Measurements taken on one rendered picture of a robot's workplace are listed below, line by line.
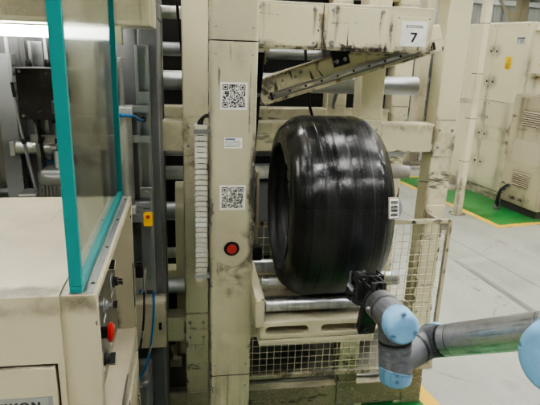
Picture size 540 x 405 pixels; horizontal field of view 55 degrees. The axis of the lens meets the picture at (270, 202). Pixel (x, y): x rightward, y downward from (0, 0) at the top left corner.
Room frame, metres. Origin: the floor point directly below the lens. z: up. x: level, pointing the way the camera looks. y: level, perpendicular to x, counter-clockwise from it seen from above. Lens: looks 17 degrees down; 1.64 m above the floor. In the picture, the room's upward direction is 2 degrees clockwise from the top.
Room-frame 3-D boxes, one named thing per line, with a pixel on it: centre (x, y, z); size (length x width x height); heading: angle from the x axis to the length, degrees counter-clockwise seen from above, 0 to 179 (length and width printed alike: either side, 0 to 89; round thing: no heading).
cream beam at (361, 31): (1.88, -0.20, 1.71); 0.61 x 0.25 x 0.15; 99
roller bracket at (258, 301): (1.54, 0.05, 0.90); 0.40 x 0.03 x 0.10; 9
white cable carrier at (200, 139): (1.46, 0.20, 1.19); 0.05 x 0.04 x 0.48; 9
